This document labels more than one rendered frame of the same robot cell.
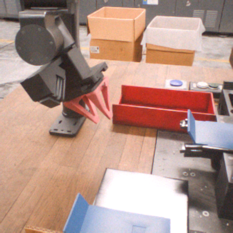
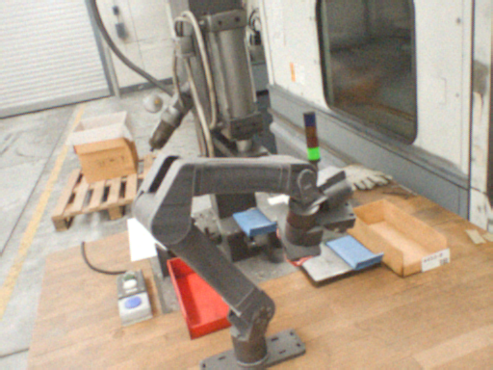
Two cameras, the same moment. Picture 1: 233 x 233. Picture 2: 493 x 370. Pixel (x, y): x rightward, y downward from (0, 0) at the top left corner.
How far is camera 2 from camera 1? 1.20 m
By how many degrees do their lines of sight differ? 99
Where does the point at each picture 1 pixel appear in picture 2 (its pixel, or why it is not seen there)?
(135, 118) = not seen: hidden behind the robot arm
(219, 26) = not seen: outside the picture
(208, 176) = (269, 253)
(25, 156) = (351, 342)
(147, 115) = not seen: hidden behind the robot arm
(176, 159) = (265, 269)
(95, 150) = (296, 308)
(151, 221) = (336, 247)
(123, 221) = (348, 253)
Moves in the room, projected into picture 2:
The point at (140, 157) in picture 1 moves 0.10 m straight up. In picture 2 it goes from (279, 284) to (273, 248)
